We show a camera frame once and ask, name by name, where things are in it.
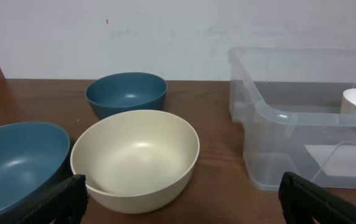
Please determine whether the clear plastic storage container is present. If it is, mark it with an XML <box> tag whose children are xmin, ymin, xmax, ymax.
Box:
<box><xmin>228</xmin><ymin>47</ymin><xmax>356</xmax><ymax>190</ymax></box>

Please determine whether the large cream bowl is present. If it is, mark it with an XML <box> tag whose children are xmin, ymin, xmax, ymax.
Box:
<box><xmin>70</xmin><ymin>110</ymin><xmax>200</xmax><ymax>214</ymax></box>

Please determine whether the blue bowl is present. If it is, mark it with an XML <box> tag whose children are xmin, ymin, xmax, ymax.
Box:
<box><xmin>85</xmin><ymin>72</ymin><xmax>168</xmax><ymax>119</ymax></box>
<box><xmin>0</xmin><ymin>121</ymin><xmax>70</xmax><ymax>215</ymax></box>

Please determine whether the near blue bowl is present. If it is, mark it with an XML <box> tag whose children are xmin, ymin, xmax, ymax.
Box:
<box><xmin>0</xmin><ymin>121</ymin><xmax>70</xmax><ymax>215</ymax></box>

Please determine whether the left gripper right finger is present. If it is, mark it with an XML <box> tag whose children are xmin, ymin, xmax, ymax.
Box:
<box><xmin>278</xmin><ymin>172</ymin><xmax>356</xmax><ymax>224</ymax></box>

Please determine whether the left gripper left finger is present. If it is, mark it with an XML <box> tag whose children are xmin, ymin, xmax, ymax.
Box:
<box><xmin>15</xmin><ymin>174</ymin><xmax>88</xmax><ymax>223</ymax></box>

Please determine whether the far blue bowl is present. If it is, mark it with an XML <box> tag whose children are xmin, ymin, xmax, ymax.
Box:
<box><xmin>85</xmin><ymin>72</ymin><xmax>168</xmax><ymax>119</ymax></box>

